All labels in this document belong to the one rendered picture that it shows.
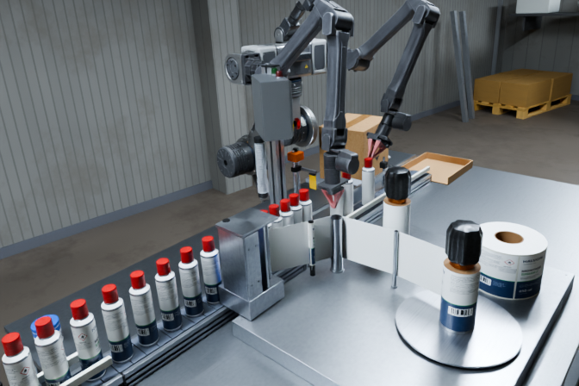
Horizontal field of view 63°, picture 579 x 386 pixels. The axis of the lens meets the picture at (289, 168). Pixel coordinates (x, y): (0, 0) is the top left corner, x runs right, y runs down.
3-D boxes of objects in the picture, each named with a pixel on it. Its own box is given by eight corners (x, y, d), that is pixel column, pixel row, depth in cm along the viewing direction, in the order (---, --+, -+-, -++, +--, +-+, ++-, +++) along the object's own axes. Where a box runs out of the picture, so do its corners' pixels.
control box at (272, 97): (264, 142, 148) (259, 82, 142) (254, 129, 164) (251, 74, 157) (295, 139, 150) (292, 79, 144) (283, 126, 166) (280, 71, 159)
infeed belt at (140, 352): (122, 385, 115) (119, 372, 113) (105, 370, 120) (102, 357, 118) (428, 180, 229) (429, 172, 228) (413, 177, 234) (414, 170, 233)
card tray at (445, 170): (448, 185, 225) (448, 177, 224) (399, 174, 242) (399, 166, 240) (472, 167, 246) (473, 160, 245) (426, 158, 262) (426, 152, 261)
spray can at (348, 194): (348, 222, 182) (348, 173, 175) (337, 219, 185) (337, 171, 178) (356, 217, 186) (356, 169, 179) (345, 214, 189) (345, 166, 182)
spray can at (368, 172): (370, 208, 193) (370, 161, 186) (359, 205, 196) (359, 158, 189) (376, 204, 197) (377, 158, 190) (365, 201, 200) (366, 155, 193)
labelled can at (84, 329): (79, 376, 113) (61, 304, 106) (99, 363, 116) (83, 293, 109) (90, 386, 110) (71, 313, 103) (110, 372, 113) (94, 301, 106)
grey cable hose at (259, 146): (263, 198, 159) (258, 139, 152) (256, 196, 161) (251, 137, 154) (270, 195, 161) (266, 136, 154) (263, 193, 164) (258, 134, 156)
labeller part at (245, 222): (242, 238, 120) (242, 234, 120) (214, 227, 127) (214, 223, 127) (278, 219, 130) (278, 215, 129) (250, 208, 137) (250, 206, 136)
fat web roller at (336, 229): (339, 275, 148) (338, 221, 142) (326, 270, 151) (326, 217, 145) (346, 269, 151) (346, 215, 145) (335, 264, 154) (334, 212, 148)
